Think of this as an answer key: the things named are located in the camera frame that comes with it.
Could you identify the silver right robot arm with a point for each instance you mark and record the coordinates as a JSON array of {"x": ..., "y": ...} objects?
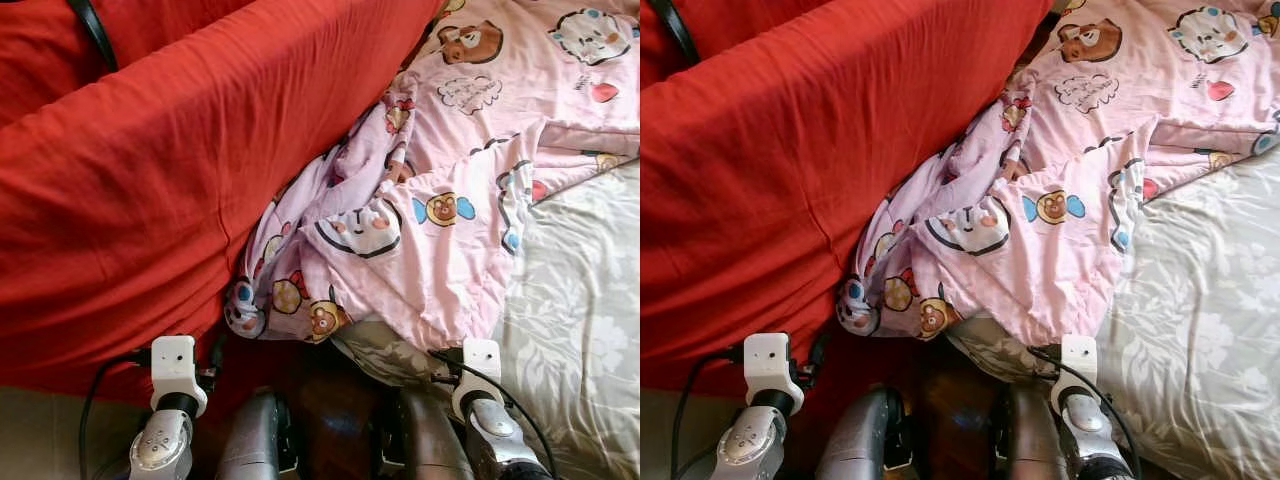
[
  {"x": 500, "y": 430},
  {"x": 1090, "y": 430}
]

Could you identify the grey right robot leg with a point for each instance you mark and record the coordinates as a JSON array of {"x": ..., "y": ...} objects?
[
  {"x": 420, "y": 440},
  {"x": 1030, "y": 440}
]

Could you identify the grey robot leg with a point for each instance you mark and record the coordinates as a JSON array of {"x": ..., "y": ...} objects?
[
  {"x": 860, "y": 440},
  {"x": 250, "y": 440},
  {"x": 1030, "y": 440},
  {"x": 420, "y": 440}
]

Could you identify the grey left robot leg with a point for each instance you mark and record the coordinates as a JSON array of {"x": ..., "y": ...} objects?
[
  {"x": 860, "y": 440},
  {"x": 250, "y": 440}
]

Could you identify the pink cartoon blanket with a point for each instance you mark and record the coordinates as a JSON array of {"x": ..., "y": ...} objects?
[
  {"x": 460, "y": 260},
  {"x": 1060, "y": 260}
]

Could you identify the bed with grey floral sheet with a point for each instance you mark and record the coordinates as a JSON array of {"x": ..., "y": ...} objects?
[
  {"x": 580, "y": 320},
  {"x": 1200, "y": 320}
]

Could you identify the red fabric mattress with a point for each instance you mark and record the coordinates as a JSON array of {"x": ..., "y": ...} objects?
[
  {"x": 740, "y": 25},
  {"x": 780, "y": 200},
  {"x": 150, "y": 200},
  {"x": 40, "y": 50}
]

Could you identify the black gooseneck holder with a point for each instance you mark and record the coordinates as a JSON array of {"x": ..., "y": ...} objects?
[
  {"x": 95, "y": 35},
  {"x": 675, "y": 30}
]

